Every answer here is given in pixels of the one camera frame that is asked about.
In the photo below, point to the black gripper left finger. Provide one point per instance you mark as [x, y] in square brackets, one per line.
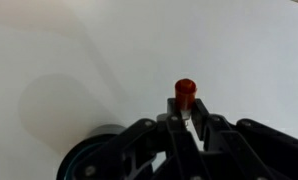
[139, 150]

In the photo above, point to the orange capped marker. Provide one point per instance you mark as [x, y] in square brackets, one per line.
[185, 91]

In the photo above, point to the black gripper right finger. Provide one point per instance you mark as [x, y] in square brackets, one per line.
[249, 150]

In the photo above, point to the dark teal enamel mug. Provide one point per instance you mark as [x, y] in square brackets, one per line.
[72, 160]

